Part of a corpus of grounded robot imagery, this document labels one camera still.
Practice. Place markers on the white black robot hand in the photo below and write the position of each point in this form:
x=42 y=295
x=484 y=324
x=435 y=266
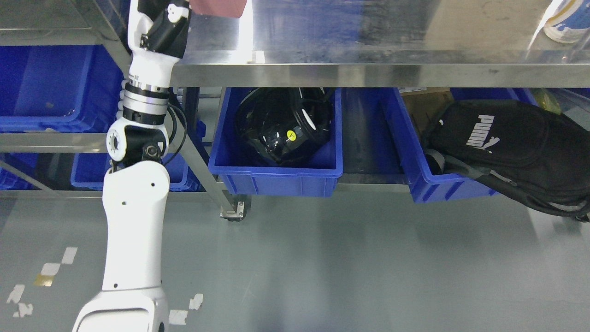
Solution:
x=157 y=35

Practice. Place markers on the pink storage box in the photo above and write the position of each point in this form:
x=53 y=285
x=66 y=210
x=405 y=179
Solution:
x=219 y=8

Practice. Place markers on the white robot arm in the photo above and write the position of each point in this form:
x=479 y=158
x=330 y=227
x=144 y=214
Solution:
x=135 y=191

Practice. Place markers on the steel shelf rack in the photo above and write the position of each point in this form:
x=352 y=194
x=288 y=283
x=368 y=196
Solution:
x=43 y=160

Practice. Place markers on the cardboard box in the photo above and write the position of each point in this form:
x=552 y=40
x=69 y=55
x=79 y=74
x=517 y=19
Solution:
x=423 y=104

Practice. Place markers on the white blue container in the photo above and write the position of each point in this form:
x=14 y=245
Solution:
x=570 y=22

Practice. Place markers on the blue bin upper left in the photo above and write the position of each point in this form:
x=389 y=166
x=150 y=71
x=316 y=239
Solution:
x=66 y=89

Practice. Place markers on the stainless steel table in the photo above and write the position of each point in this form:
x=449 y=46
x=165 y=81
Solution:
x=365 y=44

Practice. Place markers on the black glossy helmet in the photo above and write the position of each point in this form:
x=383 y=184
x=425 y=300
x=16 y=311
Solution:
x=284 y=127

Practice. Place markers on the blue bin lower left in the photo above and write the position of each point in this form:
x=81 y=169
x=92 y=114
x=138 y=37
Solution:
x=88 y=171

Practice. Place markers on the blue bin with helmet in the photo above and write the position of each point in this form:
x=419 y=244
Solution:
x=316 y=178

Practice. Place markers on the blue bin with backpack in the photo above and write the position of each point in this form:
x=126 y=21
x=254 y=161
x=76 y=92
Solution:
x=424 y=185

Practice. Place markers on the black Puma backpack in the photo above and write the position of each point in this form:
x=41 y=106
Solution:
x=532 y=156

